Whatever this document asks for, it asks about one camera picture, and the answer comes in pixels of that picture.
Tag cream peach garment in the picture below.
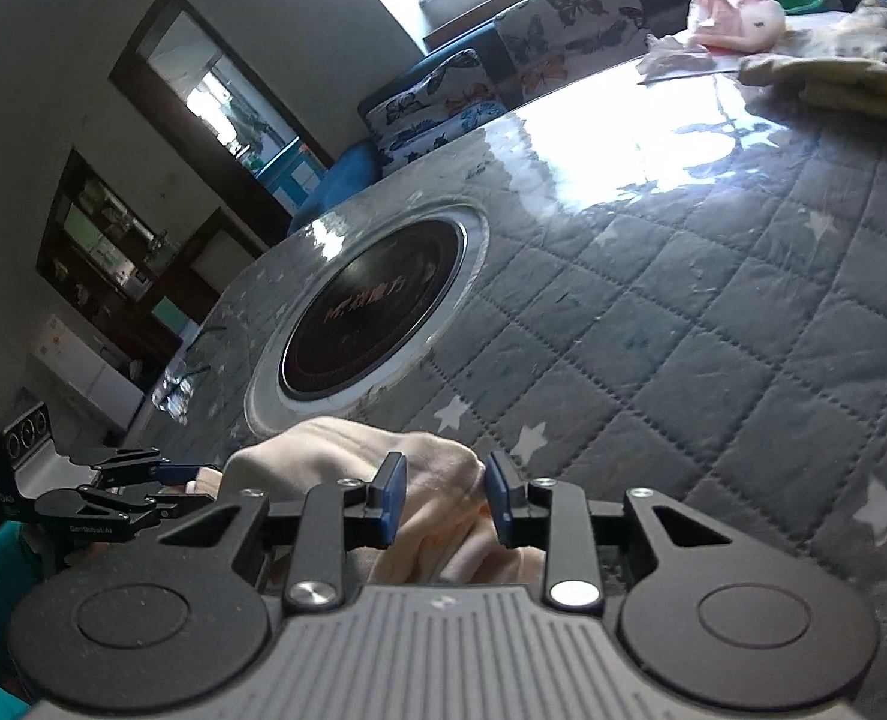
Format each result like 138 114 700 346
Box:
188 414 551 589

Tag eyeglasses on table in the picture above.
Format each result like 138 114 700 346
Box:
151 325 227 424

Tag dark wooden cabinet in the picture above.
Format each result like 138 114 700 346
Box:
37 151 261 390

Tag round black induction cooktop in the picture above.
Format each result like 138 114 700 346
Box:
279 218 466 401

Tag grey quilted star table cover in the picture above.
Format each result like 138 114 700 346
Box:
122 7 887 720

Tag butterfly cushion left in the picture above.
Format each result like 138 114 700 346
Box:
365 49 508 177

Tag butterfly cushion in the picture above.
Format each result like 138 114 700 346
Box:
365 49 508 177
494 0 650 103

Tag white crumpled cloth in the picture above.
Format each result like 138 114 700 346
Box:
635 34 741 85

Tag butterfly cushion right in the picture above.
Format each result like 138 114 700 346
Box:
494 0 650 103

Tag pink white baby garment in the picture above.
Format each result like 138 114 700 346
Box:
687 0 786 54

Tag blue sofa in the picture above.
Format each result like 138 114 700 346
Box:
288 0 887 235

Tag yellow floral folded cloth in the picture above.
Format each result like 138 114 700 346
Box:
738 0 887 119

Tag dark door frame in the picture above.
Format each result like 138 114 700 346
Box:
110 0 333 245

